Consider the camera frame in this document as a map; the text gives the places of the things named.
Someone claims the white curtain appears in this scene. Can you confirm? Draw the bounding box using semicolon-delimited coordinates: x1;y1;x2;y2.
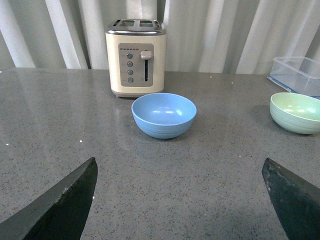
0;0;320;74

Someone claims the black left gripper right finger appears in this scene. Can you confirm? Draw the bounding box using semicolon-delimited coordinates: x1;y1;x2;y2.
261;158;320;240

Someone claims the cream two-slot toaster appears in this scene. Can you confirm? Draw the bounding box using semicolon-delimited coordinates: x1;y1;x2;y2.
105;19;167;98

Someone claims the blue bowl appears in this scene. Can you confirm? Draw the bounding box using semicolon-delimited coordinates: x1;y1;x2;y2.
131;92;197;139

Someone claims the clear plastic food container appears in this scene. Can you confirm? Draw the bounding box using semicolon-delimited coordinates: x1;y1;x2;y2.
267;56;320;99

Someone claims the green bowl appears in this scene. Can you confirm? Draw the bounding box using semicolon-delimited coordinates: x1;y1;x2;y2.
269;92;320;135

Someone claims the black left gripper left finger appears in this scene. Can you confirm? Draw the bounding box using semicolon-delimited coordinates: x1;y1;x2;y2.
0;157;98;240

